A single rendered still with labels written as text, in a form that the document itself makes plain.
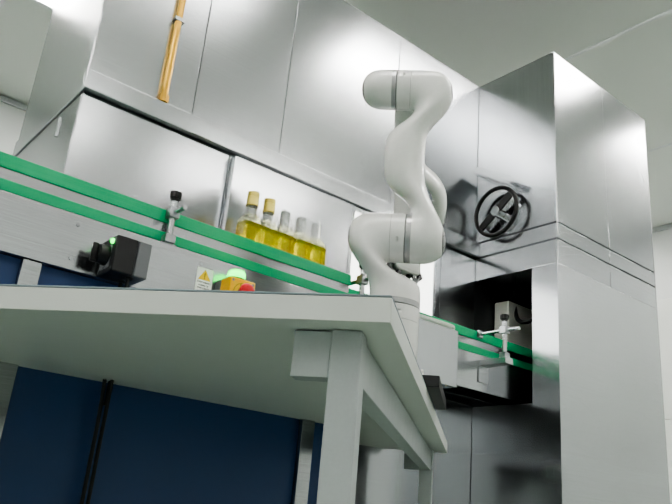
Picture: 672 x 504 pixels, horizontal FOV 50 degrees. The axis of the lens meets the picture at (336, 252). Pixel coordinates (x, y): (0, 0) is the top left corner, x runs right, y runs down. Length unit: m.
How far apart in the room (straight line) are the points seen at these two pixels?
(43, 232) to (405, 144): 0.85
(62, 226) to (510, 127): 1.97
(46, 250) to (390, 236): 0.75
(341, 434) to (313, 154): 1.66
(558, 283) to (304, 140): 1.02
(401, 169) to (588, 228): 1.30
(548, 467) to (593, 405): 0.31
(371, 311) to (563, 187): 2.03
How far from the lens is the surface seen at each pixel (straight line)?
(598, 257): 2.95
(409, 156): 1.78
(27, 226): 1.60
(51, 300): 1.04
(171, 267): 1.71
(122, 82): 2.17
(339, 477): 0.90
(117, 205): 1.71
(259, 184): 2.25
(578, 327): 2.73
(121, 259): 1.57
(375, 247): 1.71
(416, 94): 1.85
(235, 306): 0.93
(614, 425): 2.85
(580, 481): 2.63
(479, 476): 2.75
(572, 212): 2.87
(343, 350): 0.92
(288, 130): 2.43
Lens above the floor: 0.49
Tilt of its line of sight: 20 degrees up
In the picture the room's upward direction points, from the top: 5 degrees clockwise
